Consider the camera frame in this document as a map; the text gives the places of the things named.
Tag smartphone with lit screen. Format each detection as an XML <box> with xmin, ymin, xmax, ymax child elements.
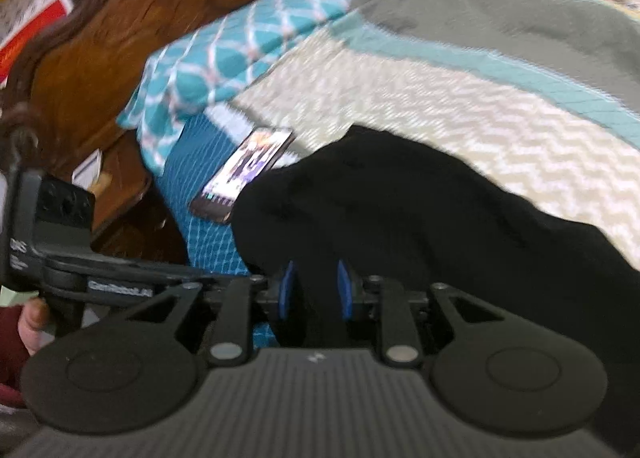
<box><xmin>188</xmin><ymin>126</ymin><xmax>296</xmax><ymax>225</ymax></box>

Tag person's maroon clothing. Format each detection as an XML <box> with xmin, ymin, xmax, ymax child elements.
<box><xmin>0</xmin><ymin>305</ymin><xmax>32</xmax><ymax>409</ymax></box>

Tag wooden nightstand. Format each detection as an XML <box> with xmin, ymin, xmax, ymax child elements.
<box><xmin>50</xmin><ymin>132</ymin><xmax>188</xmax><ymax>266</ymax></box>

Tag beige chevron blanket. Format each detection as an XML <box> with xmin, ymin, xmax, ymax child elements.
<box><xmin>205</xmin><ymin>30</ymin><xmax>640</xmax><ymax>271</ymax></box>

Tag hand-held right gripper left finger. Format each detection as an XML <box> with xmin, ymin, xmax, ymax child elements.
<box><xmin>125</xmin><ymin>260</ymin><xmax>304</xmax><ymax>367</ymax></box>

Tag carved wooden headboard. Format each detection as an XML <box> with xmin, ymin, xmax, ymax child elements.
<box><xmin>0</xmin><ymin>0</ymin><xmax>331</xmax><ymax>164</ymax></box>

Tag small white box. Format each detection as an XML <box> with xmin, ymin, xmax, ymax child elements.
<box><xmin>71</xmin><ymin>150</ymin><xmax>104</xmax><ymax>187</ymax></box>

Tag person's left hand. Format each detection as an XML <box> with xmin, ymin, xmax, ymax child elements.
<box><xmin>17</xmin><ymin>298</ymin><xmax>52</xmax><ymax>358</ymax></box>

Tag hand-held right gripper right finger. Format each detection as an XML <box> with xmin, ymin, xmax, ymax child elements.
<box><xmin>336</xmin><ymin>258</ymin><xmax>507</xmax><ymax>367</ymax></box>

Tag grey and teal quilted blanket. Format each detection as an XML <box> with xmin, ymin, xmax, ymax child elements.
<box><xmin>330</xmin><ymin>0</ymin><xmax>640</xmax><ymax>120</ymax></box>

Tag teal lattice-patterned pillow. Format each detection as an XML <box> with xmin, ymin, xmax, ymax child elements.
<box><xmin>116</xmin><ymin>0</ymin><xmax>352</xmax><ymax>175</ymax></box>

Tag black pants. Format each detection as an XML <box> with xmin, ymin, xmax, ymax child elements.
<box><xmin>232</xmin><ymin>124</ymin><xmax>640</xmax><ymax>454</ymax></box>

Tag teal bed sheet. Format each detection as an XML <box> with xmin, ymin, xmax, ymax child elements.
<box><xmin>159</xmin><ymin>113</ymin><xmax>281</xmax><ymax>346</ymax></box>

